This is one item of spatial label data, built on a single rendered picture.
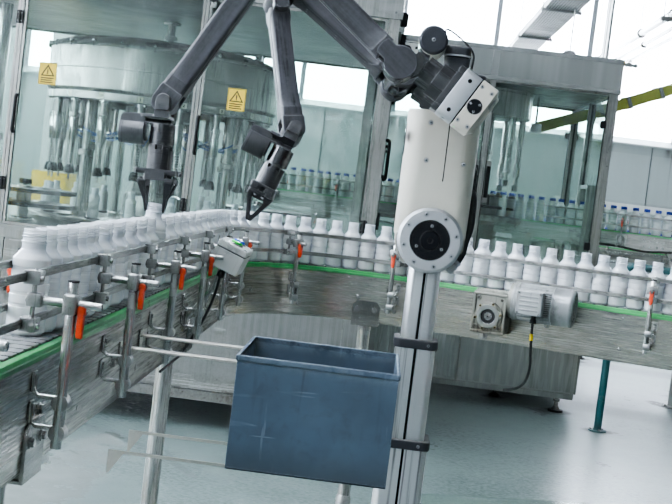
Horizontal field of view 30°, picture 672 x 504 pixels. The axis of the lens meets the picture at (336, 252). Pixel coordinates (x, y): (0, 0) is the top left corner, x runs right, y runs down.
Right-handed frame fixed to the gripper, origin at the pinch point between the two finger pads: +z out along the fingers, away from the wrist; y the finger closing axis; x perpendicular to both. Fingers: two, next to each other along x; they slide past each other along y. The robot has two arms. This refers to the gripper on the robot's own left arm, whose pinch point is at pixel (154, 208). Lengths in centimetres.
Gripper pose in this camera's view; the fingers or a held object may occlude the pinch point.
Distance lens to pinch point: 293.3
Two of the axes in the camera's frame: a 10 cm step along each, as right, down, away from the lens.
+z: -1.1, 9.9, 0.5
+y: 9.9, 1.1, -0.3
